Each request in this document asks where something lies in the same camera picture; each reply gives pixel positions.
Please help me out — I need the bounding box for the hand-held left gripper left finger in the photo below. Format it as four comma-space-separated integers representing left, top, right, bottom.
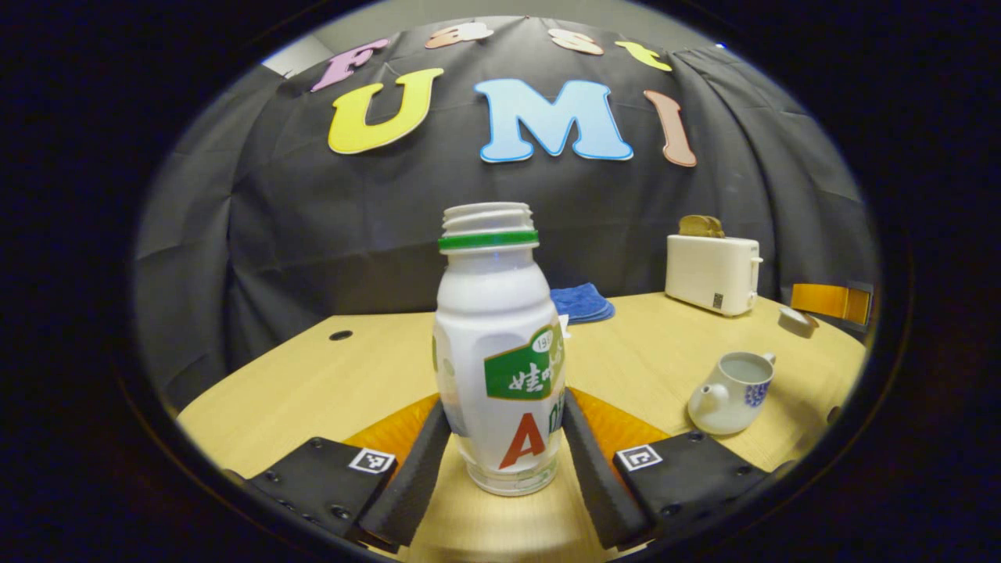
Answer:
242, 395, 454, 548

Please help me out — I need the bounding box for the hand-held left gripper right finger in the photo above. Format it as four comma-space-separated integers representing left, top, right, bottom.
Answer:
559, 389, 783, 550

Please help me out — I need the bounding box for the white blue-patterned teacup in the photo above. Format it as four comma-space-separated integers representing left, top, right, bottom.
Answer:
687, 351, 777, 436

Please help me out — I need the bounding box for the white plastic water bottle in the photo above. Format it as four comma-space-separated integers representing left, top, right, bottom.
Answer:
432, 202, 567, 497

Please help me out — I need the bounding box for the white toaster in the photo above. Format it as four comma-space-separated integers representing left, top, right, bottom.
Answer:
665, 233, 763, 317

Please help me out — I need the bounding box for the blue folded towel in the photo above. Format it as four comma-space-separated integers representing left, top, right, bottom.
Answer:
550, 282, 616, 325

